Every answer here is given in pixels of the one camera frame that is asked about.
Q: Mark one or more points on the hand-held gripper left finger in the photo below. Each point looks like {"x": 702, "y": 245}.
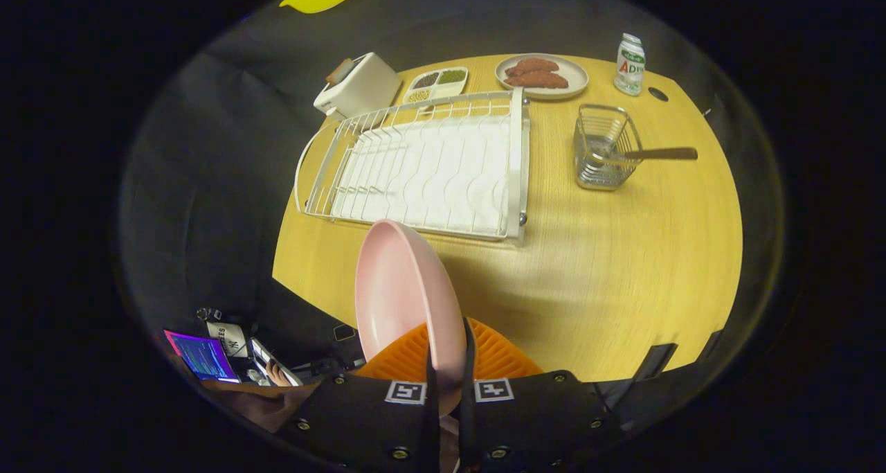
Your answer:
{"x": 432, "y": 431}

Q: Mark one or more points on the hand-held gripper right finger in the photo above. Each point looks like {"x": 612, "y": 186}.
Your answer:
{"x": 467, "y": 431}

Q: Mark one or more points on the pink plate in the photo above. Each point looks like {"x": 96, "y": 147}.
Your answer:
{"x": 398, "y": 286}

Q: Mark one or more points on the white divided dish with beans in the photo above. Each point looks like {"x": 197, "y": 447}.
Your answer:
{"x": 436, "y": 85}

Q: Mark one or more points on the beige round plate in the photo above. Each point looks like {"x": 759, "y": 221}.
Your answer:
{"x": 574, "y": 75}

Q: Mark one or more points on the flat device with lit screen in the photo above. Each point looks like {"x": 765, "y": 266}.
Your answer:
{"x": 273, "y": 366}

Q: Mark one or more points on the white mug with black logo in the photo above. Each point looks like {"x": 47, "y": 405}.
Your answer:
{"x": 228, "y": 338}

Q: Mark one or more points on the laptop with lit screen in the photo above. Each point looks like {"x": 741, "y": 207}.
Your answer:
{"x": 204, "y": 357}

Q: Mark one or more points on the white ribbed drain mat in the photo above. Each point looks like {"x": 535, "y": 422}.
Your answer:
{"x": 443, "y": 175}

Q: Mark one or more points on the white toaster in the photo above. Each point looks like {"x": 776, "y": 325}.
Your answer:
{"x": 363, "y": 88}

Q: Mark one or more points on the brown toast slice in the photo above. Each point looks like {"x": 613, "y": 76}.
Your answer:
{"x": 339, "y": 71}

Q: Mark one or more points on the white drink bottle green label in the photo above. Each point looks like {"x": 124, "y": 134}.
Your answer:
{"x": 630, "y": 68}

